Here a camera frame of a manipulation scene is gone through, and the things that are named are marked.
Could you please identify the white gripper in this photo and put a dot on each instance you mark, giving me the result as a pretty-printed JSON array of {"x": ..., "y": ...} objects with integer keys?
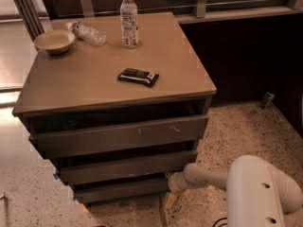
[{"x": 177, "y": 182}]

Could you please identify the drawer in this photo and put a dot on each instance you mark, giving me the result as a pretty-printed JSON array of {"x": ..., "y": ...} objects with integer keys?
[
  {"x": 116, "y": 191},
  {"x": 127, "y": 168},
  {"x": 62, "y": 144}
]

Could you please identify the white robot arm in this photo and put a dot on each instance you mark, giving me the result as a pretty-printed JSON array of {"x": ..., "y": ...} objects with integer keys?
[{"x": 258, "y": 193}]

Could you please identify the brown three-drawer cabinet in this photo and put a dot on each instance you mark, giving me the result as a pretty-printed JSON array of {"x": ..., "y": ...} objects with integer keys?
[{"x": 80, "y": 90}]

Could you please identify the blue tape strip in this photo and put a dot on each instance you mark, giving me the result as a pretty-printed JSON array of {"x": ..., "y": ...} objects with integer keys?
[{"x": 56, "y": 177}]

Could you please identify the small dark floor object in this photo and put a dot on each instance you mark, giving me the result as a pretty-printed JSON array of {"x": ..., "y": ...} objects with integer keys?
[{"x": 267, "y": 99}]

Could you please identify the lying clear water bottle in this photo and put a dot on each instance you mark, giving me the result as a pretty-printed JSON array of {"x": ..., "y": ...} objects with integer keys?
[{"x": 90, "y": 34}]

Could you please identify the upright clear water bottle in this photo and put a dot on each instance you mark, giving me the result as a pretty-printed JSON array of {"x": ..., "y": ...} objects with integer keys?
[{"x": 129, "y": 25}]

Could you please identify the beige paper bowl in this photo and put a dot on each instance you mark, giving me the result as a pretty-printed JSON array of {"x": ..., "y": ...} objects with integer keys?
[{"x": 55, "y": 42}]

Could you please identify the metal railing frame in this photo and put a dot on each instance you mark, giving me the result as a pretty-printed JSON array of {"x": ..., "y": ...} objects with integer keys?
[{"x": 186, "y": 11}]

